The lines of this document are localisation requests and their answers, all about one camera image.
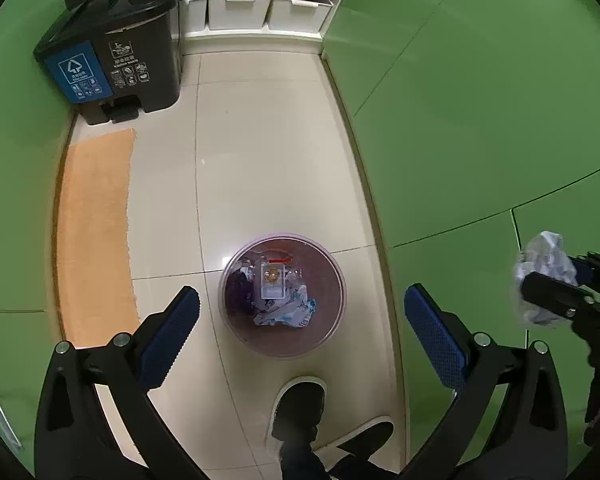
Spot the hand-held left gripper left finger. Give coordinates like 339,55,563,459
34,285,216,480

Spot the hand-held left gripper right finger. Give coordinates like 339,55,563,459
399,282,569,480

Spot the white paper ball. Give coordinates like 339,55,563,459
511,231,581,329

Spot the purple frilly item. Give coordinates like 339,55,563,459
224,269,255,319

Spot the round translucent purple bin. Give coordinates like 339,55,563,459
218,232,348,360

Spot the blue-printed paper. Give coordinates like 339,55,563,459
252,284,317,329

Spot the orange floor mat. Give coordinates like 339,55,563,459
54,128,139,350

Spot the person's right shoe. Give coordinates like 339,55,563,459
330,416,396,467

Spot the person's shoe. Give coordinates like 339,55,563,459
330,416,396,467
269,376,329,455

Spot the person's left shoe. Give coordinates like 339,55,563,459
269,376,329,455

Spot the green cabinet front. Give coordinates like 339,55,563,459
322,0,600,480
0,0,80,480

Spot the black pedal bin blue label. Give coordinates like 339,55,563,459
33,0,184,127

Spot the white shelf unit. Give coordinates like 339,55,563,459
61,0,357,42

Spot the white storage box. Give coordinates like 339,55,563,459
207,0,274,32
178,0,210,37
268,0,335,34

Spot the metal cabinet handle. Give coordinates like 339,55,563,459
0,384,25,455

